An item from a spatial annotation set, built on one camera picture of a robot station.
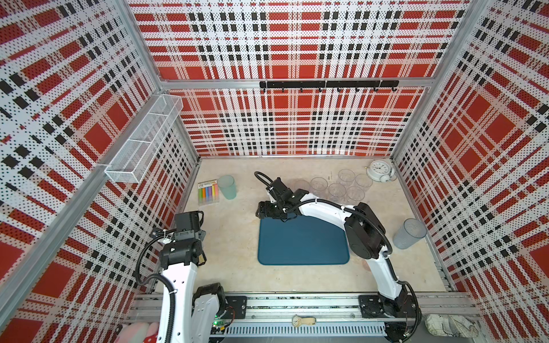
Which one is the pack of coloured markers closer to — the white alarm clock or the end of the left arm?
the end of the left arm

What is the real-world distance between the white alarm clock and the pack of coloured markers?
817 mm

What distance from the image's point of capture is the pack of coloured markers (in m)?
1.04

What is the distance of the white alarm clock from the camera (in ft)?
3.61

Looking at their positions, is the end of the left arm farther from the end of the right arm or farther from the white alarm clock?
the white alarm clock
